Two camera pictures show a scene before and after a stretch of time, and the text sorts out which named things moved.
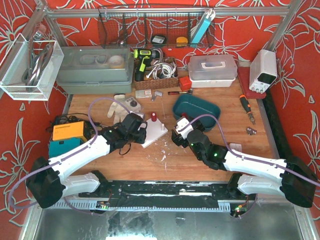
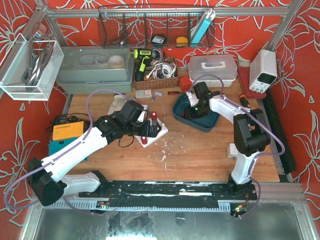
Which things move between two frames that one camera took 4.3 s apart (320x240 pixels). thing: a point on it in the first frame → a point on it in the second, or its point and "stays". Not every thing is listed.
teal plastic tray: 193,107 stays
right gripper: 176,138 → 191,113
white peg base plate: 154,130 stays
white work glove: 118,108 stays
